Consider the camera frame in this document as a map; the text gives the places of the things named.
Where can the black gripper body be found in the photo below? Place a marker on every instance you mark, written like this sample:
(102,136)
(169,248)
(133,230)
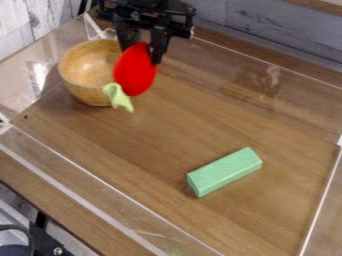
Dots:
(146,14)

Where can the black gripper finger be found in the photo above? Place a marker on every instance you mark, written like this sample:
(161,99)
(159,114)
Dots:
(127,32)
(159,41)

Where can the red plush strawberry toy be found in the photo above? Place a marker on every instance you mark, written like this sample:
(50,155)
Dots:
(134,73)

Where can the wooden bowl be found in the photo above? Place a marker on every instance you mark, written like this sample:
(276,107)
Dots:
(86,70)

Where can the clear acrylic tray barrier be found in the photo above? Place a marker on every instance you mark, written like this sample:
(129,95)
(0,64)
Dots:
(105,170)

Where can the green rectangular block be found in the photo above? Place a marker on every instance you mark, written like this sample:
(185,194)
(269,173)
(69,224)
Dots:
(224,171)

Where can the black metal bracket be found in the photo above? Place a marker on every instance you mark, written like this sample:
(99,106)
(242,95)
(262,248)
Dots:
(47,246)

